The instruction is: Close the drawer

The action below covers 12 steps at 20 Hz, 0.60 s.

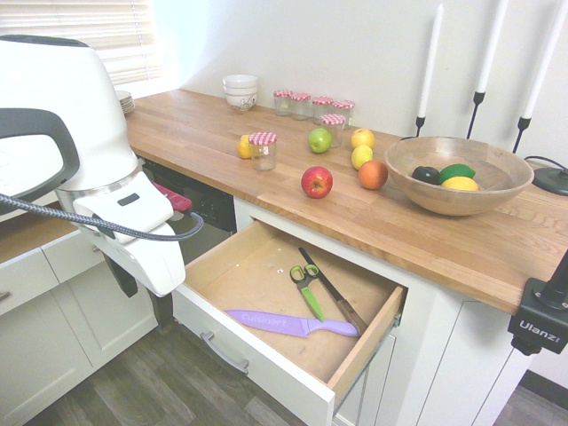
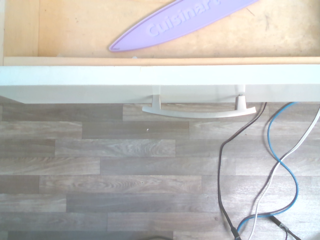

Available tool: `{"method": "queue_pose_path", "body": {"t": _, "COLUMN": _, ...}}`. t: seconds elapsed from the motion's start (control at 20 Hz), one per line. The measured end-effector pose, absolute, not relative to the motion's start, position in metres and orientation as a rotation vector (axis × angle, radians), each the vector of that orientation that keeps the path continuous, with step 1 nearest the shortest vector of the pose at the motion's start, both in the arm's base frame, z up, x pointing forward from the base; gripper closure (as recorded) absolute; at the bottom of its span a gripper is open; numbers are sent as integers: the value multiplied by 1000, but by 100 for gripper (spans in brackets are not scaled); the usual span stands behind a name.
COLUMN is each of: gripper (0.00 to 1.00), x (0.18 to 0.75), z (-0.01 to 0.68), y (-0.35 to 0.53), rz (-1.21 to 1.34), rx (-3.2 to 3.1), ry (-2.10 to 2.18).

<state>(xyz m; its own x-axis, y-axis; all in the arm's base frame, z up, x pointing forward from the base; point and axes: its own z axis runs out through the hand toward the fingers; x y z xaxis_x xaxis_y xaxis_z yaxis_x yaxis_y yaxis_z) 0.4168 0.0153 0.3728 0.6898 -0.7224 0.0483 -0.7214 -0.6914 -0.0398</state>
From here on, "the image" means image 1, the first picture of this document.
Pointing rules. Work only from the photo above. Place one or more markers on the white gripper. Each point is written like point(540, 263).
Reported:
point(142, 253)

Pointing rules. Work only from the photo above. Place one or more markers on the white wooden drawer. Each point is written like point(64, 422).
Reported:
point(248, 288)

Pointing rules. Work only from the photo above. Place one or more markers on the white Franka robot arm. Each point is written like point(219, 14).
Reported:
point(66, 111)

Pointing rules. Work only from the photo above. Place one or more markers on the white cabinet with drawer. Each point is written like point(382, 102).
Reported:
point(466, 355)

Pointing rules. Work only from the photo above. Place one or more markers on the black dishwasher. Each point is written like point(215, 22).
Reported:
point(213, 208)

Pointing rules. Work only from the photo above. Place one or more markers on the purple kitchen knife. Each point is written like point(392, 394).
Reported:
point(284, 325)

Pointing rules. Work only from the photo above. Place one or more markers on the green scissors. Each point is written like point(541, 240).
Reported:
point(306, 293)

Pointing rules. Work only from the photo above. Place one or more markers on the yellow lemon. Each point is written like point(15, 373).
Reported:
point(243, 148)
point(460, 184)

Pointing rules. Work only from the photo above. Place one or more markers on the glass jar checked lid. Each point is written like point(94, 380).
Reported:
point(345, 110)
point(333, 128)
point(322, 106)
point(300, 107)
point(282, 103)
point(262, 153)

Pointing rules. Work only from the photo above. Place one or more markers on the stack of white plates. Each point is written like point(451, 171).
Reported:
point(125, 102)

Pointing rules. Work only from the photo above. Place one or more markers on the red apple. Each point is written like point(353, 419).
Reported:
point(317, 182)

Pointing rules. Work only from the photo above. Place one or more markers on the white patterned bowl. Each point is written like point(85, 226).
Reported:
point(241, 105)

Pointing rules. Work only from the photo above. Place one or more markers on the green apple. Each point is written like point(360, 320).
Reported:
point(320, 141)

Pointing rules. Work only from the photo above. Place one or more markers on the orange fruit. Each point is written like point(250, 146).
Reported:
point(373, 175)

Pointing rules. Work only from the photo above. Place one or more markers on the yellow apple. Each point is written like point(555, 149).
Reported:
point(363, 137)

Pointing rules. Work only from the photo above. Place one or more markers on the white window blind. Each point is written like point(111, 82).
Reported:
point(89, 26)

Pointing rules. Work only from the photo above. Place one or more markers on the dark avocado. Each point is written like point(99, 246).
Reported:
point(423, 174)

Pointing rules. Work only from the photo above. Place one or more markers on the black candle holder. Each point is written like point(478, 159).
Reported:
point(523, 126)
point(420, 124)
point(478, 100)

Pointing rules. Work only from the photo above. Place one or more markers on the large wooden bowl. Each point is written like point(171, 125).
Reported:
point(466, 199)

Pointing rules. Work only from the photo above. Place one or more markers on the green lime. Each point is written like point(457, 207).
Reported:
point(457, 172)

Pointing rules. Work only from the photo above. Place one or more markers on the white taper candle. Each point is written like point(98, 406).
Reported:
point(491, 44)
point(543, 66)
point(431, 62)

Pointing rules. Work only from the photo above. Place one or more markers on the black lamp base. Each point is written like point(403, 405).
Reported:
point(552, 182)

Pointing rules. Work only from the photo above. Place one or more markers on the black Ulanzi camera clamp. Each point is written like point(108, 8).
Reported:
point(537, 328)

